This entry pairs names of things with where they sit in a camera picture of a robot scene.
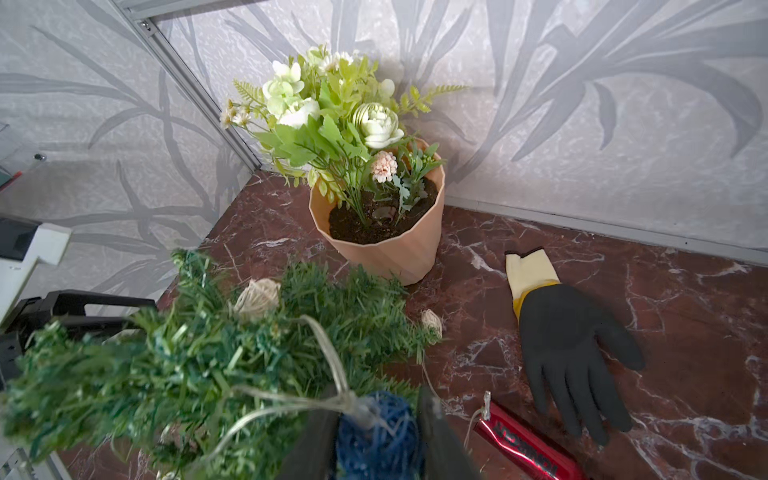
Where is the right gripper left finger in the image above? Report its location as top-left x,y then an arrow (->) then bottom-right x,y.
276,409 -> 340,480

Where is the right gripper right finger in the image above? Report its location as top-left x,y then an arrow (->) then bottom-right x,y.
418,386 -> 480,480

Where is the small green christmas tree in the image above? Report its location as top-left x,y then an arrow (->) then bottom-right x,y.
1,250 -> 441,479

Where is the red spray bottle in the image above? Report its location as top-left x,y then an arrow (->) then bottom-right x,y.
474,400 -> 588,480

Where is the black work glove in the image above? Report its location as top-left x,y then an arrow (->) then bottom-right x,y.
505,249 -> 645,446

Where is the potted white flower plant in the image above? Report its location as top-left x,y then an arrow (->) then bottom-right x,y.
219,47 -> 451,285

